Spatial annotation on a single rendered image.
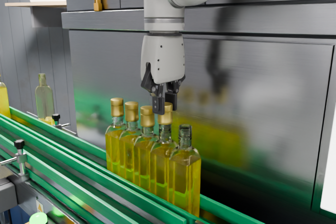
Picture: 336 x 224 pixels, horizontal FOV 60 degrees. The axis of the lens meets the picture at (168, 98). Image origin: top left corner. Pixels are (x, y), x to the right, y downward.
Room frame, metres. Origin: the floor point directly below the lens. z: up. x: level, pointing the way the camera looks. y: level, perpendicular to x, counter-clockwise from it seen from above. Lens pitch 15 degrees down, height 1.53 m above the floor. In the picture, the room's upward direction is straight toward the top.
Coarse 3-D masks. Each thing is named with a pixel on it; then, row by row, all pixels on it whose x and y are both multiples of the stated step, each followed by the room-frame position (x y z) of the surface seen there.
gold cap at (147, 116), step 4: (140, 108) 0.66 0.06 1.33; (144, 108) 0.66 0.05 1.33; (148, 108) 0.66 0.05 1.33; (140, 112) 0.66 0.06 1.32; (144, 112) 0.65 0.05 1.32; (148, 112) 0.65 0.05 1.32; (152, 112) 0.66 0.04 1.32; (140, 116) 0.66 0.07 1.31; (144, 116) 0.65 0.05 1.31; (148, 116) 0.65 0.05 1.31; (152, 116) 0.66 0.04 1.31; (140, 120) 0.66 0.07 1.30; (144, 120) 0.65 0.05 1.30; (148, 120) 0.65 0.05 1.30; (152, 120) 0.66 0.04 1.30; (140, 124) 0.66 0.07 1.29; (144, 124) 0.65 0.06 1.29; (148, 124) 0.65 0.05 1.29; (152, 124) 0.66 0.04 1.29
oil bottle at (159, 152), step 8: (152, 144) 0.63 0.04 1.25; (160, 144) 0.61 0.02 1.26; (168, 144) 0.61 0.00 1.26; (176, 144) 0.63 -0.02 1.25; (152, 152) 0.62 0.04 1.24; (160, 152) 0.60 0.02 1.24; (168, 152) 0.60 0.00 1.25; (152, 160) 0.62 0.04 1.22; (160, 160) 0.60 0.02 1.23; (152, 168) 0.62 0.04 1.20; (160, 168) 0.60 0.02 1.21; (152, 176) 0.62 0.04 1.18; (160, 176) 0.60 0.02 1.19; (152, 184) 0.62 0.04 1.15; (160, 184) 0.60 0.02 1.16; (152, 192) 0.62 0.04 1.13; (160, 192) 0.60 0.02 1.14
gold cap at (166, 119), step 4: (164, 104) 0.62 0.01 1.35; (168, 104) 0.62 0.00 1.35; (172, 104) 0.63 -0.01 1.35; (164, 108) 0.61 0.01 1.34; (168, 108) 0.62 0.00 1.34; (172, 108) 0.63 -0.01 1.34; (164, 112) 0.61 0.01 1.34; (168, 112) 0.62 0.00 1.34; (160, 116) 0.62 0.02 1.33; (164, 116) 0.61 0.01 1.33; (168, 116) 0.62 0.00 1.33; (160, 120) 0.62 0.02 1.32; (164, 120) 0.61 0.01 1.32; (168, 120) 0.62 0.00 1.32; (172, 120) 0.63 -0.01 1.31; (164, 124) 0.61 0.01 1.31
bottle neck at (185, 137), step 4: (180, 124) 0.60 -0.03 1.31; (184, 124) 0.60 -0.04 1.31; (188, 124) 0.60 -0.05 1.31; (180, 128) 0.58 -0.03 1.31; (184, 128) 0.58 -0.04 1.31; (188, 128) 0.58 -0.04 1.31; (180, 132) 0.58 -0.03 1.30; (184, 132) 0.58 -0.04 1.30; (188, 132) 0.58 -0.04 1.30; (180, 136) 0.58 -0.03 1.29; (184, 136) 0.58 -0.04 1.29; (188, 136) 0.58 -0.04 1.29; (180, 140) 0.58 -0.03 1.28; (184, 140) 0.58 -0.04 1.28; (188, 140) 0.58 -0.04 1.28; (180, 144) 0.58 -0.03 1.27; (184, 144) 0.58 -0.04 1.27; (188, 144) 0.58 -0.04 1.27; (180, 148) 0.58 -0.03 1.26; (184, 148) 0.58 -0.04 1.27; (188, 148) 0.58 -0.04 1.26
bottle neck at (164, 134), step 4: (160, 124) 0.62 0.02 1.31; (168, 124) 0.62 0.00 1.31; (160, 128) 0.62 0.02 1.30; (164, 128) 0.62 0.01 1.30; (168, 128) 0.62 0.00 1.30; (160, 132) 0.62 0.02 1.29; (164, 132) 0.62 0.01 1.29; (168, 132) 0.62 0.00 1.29; (160, 136) 0.62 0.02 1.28; (164, 136) 0.62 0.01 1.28; (168, 136) 0.62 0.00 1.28; (160, 140) 0.62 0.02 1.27; (164, 140) 0.62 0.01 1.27; (168, 140) 0.62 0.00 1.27
